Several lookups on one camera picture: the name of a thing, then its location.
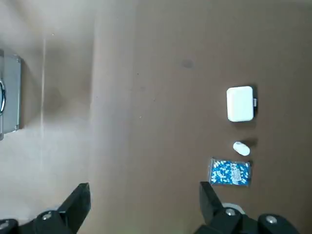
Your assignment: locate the white plastic pill box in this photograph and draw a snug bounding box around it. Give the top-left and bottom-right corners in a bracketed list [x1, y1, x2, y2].
[226, 85, 258, 122]

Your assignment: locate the bag of blue white capsules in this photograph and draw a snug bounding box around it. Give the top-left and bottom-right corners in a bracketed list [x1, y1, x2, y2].
[210, 157, 252, 187]

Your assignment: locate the small white pill bottle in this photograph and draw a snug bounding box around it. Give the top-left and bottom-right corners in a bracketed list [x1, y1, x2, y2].
[233, 141, 251, 156]

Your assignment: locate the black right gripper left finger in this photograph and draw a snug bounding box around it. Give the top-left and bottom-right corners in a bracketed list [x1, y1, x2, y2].
[0, 182, 92, 234]

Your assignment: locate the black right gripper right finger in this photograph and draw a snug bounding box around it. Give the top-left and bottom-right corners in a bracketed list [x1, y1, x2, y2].
[194, 181, 300, 234]

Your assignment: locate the silver aluminium medical kit case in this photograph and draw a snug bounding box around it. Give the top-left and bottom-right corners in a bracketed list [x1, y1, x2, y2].
[0, 48, 23, 141]

